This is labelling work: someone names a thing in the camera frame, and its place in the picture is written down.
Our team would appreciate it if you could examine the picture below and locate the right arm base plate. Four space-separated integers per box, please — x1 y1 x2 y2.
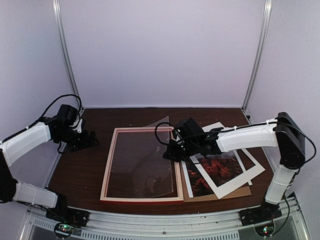
239 206 282 226

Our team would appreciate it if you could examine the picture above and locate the aluminium front rail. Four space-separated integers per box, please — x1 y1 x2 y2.
17 195 312 240

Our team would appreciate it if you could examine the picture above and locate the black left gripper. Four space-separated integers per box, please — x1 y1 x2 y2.
55 126 100 153

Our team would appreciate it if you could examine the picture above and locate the right round led board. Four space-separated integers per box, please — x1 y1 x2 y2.
254 223 275 238

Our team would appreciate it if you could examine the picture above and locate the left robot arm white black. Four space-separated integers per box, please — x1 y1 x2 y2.
0 104 99 222

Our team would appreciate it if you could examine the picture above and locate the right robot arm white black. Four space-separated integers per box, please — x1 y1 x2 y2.
162 112 307 221

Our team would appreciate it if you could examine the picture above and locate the round led board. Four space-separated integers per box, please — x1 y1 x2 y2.
254 223 275 238
53 222 75 238

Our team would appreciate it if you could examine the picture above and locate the brown backing board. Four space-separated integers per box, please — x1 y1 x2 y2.
180 164 252 203

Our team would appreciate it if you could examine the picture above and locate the left round led board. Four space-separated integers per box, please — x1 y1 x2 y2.
53 222 75 238

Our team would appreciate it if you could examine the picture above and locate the red forest photo print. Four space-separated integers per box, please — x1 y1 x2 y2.
186 152 246 197

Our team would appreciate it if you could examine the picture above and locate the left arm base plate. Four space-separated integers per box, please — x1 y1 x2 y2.
42 207 90 228

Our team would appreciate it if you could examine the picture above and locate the clear acrylic sheet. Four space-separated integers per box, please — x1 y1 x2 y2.
107 114 176 198

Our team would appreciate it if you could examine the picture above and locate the left aluminium corner post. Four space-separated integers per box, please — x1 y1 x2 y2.
52 0 80 97

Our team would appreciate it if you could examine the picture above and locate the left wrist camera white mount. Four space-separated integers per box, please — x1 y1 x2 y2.
72 117 86 133

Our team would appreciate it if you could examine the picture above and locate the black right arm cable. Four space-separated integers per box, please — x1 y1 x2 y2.
154 121 176 146

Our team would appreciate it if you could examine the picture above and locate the red wooden picture frame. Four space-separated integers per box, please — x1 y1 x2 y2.
99 126 185 205

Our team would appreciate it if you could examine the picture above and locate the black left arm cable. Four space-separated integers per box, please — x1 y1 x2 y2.
37 93 83 121

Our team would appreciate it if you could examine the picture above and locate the white photo mat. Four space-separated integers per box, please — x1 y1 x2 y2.
186 121 266 200

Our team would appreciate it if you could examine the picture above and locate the aluminium corner post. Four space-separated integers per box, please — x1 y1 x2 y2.
52 0 80 97
241 0 273 112

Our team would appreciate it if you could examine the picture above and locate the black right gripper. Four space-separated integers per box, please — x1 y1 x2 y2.
163 138 200 163

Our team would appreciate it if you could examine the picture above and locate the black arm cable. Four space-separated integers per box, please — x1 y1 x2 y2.
154 121 176 146
37 93 83 121

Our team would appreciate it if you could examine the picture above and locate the right aluminium corner post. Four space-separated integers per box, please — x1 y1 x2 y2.
241 0 273 112

